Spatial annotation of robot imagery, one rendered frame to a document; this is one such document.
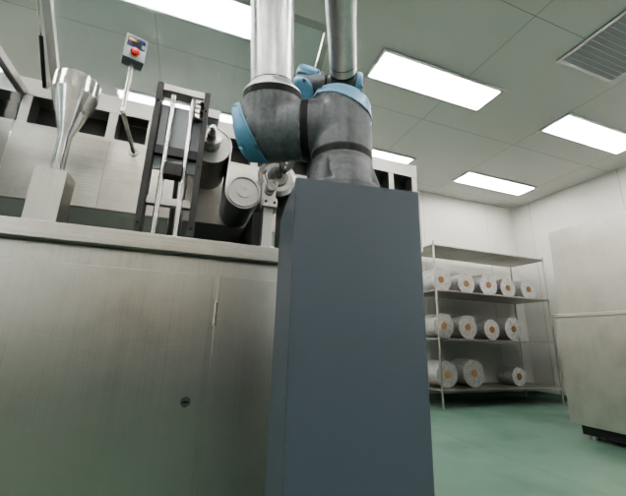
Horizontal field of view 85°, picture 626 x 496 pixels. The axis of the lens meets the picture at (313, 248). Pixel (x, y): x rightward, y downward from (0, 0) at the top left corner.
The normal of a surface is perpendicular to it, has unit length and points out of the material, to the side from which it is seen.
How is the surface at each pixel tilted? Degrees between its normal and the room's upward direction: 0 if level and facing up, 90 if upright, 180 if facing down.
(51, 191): 90
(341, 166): 73
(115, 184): 90
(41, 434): 90
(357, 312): 90
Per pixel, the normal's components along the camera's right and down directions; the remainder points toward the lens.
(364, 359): 0.21, -0.25
